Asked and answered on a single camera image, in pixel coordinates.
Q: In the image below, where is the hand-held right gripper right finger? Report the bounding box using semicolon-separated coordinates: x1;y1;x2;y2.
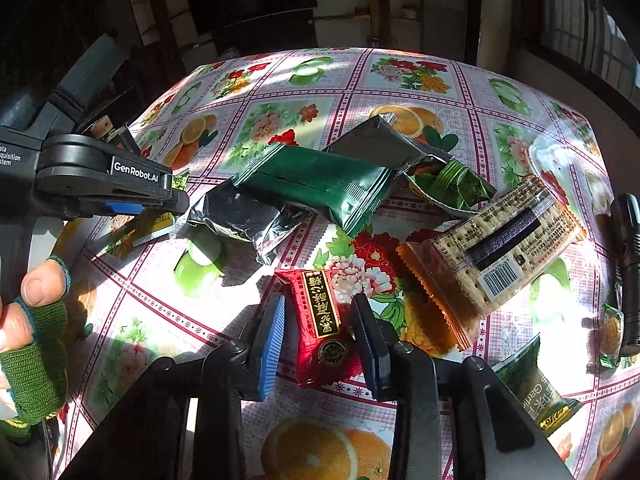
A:
351;294;571;480

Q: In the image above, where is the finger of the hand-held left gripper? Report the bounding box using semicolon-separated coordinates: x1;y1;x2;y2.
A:
62;186;191;219

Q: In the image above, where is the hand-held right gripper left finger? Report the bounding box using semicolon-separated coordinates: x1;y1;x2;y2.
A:
60;292;287;480

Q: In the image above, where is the yellow green snack packet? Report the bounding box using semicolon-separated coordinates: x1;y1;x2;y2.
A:
117;207;177;259

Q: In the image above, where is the red candy packet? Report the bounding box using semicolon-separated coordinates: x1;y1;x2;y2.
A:
275;267;363;388

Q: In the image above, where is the orange cracker packet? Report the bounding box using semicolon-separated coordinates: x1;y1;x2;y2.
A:
396;175;587;351

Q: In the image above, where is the clear small pastry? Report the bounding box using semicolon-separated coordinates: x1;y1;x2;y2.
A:
597;302;626;369

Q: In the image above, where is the person's left hand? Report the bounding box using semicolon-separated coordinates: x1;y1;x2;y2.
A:
0;255;70;426

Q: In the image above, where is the dark bottle with cork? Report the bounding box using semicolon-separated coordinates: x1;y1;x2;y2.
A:
92;116;140;156

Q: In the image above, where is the silver foil snack packet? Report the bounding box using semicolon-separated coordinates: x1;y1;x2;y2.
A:
187;182;311;266

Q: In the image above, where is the dark green snack packet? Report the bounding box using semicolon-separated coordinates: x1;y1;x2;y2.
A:
232;142;393;237

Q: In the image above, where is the small green snack packet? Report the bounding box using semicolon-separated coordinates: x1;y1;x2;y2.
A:
492;347;584;436

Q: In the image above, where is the crumpled green snack packet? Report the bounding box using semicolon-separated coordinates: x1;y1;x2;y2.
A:
402;157;497;219

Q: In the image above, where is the dark grey foil packet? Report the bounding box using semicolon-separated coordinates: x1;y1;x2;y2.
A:
322;114;451;173

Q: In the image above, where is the black flashlight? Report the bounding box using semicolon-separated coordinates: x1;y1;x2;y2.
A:
610;192;640;357

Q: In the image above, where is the clear plastic bag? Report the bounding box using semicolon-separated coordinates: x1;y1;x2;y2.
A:
527;110;608;221

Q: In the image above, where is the white rolled column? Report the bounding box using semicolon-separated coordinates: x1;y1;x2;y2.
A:
472;0;517;68

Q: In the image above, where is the barred window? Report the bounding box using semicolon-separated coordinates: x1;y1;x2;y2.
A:
537;0;640;108

